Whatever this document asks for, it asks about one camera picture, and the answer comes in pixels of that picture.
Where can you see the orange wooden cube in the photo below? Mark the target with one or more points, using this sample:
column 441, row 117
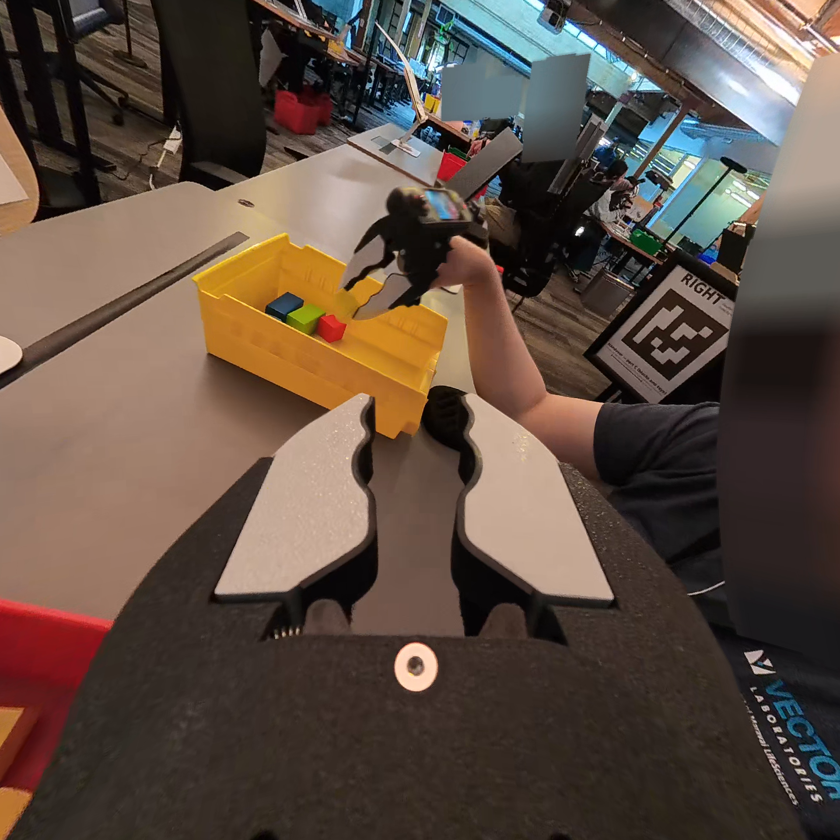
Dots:
column 13, row 738
column 10, row 804
column 346, row 303

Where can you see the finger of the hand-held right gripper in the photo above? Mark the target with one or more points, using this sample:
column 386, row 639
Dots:
column 388, row 296
column 367, row 259

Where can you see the black laptop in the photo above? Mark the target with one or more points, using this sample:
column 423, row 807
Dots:
column 489, row 161

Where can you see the person's right forearm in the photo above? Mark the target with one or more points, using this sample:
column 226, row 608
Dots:
column 508, row 354

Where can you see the white power strip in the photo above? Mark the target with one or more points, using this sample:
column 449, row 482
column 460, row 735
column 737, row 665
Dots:
column 172, row 139

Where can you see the person in dark shirt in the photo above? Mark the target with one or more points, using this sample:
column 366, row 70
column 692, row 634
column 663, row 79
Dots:
column 656, row 472

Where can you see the red plastic bin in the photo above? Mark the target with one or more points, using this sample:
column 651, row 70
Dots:
column 46, row 649

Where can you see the small yellow bin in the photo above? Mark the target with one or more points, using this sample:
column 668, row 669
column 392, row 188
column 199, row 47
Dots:
column 431, row 103

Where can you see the green wooden block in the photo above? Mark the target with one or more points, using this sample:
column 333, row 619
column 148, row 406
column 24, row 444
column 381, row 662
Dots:
column 305, row 319

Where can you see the framed instruction board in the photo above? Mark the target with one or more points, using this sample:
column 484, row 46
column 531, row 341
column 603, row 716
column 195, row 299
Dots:
column 19, row 220

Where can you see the framed black white sign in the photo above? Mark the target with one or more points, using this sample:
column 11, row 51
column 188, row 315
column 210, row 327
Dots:
column 676, row 331

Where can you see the small green bin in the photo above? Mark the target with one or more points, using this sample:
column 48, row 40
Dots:
column 646, row 241

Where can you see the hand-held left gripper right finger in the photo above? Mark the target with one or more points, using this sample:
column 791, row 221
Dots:
column 531, row 518

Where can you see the blue rectangular wooden block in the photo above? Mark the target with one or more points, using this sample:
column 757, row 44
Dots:
column 283, row 306

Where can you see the grey waste bin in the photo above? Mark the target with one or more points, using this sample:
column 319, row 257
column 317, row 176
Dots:
column 607, row 295

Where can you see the yellow plastic bin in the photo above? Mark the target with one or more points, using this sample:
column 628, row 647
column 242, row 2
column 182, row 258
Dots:
column 315, row 374

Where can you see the black metal leg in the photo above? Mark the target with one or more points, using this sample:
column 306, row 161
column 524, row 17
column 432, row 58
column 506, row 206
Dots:
column 75, row 98

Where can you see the red wooden cube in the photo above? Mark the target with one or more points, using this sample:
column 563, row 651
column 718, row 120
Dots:
column 331, row 328

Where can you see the red storage crate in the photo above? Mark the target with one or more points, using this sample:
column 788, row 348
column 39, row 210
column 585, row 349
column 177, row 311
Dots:
column 298, row 115

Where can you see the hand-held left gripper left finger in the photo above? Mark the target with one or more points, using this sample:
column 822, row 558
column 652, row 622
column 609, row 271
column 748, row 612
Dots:
column 302, row 518

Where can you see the person's right hand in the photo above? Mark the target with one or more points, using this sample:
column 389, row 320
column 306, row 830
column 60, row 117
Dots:
column 469, row 266

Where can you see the black floor lamp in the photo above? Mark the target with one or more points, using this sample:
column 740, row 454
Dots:
column 733, row 164

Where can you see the silver desk stand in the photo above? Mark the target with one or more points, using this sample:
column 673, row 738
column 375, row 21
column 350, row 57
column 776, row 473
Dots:
column 397, row 148

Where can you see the black office chair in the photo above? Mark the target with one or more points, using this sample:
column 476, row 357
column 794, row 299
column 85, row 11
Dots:
column 210, row 85

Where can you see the small red bin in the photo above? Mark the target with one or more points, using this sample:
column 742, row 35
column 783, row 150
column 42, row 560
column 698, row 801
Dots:
column 451, row 165

